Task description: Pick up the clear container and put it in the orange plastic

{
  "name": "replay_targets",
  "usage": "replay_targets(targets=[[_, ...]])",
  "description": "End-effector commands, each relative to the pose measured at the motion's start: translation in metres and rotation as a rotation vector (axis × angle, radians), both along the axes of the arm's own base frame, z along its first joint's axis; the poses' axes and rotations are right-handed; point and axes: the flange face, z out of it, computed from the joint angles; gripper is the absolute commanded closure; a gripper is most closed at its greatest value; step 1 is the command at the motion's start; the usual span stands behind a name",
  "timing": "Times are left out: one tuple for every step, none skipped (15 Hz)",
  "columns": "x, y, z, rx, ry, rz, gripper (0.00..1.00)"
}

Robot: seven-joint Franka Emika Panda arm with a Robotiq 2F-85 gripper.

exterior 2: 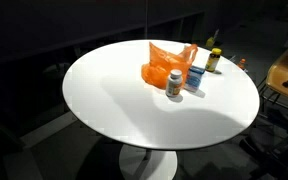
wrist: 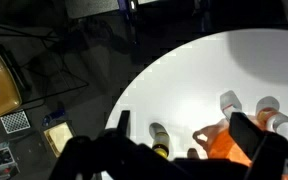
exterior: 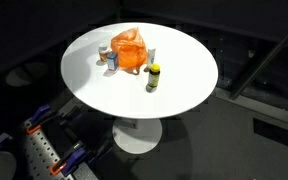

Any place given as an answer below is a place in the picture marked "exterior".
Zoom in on dark bottle with yellow cap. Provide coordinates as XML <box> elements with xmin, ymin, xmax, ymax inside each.
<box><xmin>148</xmin><ymin>64</ymin><xmax>160</xmax><ymax>88</ymax></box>

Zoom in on white cylindrical tube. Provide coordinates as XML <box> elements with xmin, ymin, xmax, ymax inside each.
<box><xmin>147</xmin><ymin>48</ymin><xmax>156</xmax><ymax>68</ymax></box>

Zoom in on orange plastic bag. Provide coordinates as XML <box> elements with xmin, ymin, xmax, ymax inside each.
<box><xmin>111</xmin><ymin>27</ymin><xmax>147</xmax><ymax>75</ymax></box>

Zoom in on amber bottle with white cap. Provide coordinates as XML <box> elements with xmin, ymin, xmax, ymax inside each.
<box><xmin>98</xmin><ymin>44</ymin><xmax>109</xmax><ymax>62</ymax></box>

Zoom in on upper blue orange clamp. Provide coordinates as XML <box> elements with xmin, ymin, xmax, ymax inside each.
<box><xmin>26</xmin><ymin>104</ymin><xmax>53</xmax><ymax>134</ymax></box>

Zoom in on blue orange clamp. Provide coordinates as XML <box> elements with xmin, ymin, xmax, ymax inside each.
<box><xmin>49</xmin><ymin>141</ymin><xmax>87</xmax><ymax>176</ymax></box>
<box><xmin>26</xmin><ymin>104</ymin><xmax>53</xmax><ymax>134</ymax></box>

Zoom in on lower blue orange clamp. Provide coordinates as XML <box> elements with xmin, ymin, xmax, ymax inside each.
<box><xmin>49</xmin><ymin>141</ymin><xmax>87</xmax><ymax>176</ymax></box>

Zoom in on perforated metal plate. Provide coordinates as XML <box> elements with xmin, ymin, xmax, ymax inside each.
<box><xmin>22</xmin><ymin>120</ymin><xmax>74</xmax><ymax>180</ymax></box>

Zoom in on black diagonal pole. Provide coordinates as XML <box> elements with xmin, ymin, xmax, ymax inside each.
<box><xmin>229</xmin><ymin>33</ymin><xmax>288</xmax><ymax>100</ymax></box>

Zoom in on white round pedestal table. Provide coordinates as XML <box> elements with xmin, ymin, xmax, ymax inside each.
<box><xmin>61</xmin><ymin>22</ymin><xmax>218</xmax><ymax>154</ymax></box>

